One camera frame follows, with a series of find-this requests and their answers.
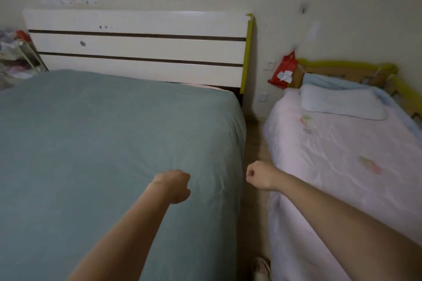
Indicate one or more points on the wooden cot frame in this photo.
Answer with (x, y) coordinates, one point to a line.
(362, 75)

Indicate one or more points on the person's left forearm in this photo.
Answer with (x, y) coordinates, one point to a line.
(122, 241)

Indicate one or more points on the person's left hand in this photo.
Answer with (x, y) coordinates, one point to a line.
(173, 185)

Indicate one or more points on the red plastic bag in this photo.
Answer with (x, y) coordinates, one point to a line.
(283, 71)

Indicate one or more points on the light blue blanket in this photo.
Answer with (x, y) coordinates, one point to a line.
(379, 93)

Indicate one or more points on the light blue pillow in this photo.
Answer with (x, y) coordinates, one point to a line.
(343, 101)

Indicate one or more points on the person's left fingers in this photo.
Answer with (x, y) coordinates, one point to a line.
(184, 188)

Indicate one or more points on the person's right forearm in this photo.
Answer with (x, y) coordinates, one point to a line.
(349, 224)

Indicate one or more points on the person's shoe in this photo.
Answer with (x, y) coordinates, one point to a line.
(262, 269)

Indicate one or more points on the pink quilt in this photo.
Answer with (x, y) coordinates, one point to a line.
(343, 165)

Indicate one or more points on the white striped headboard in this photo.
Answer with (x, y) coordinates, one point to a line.
(138, 48)

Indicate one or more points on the white wall socket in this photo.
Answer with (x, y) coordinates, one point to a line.
(269, 65)
(262, 97)

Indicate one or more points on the yellow foam edge guard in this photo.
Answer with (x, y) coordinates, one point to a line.
(246, 53)

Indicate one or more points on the grey-green bed sheet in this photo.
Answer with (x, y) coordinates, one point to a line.
(115, 165)

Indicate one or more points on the person's right hand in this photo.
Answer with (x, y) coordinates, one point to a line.
(262, 175)

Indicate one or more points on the person's right fingers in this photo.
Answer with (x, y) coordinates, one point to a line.
(250, 174)

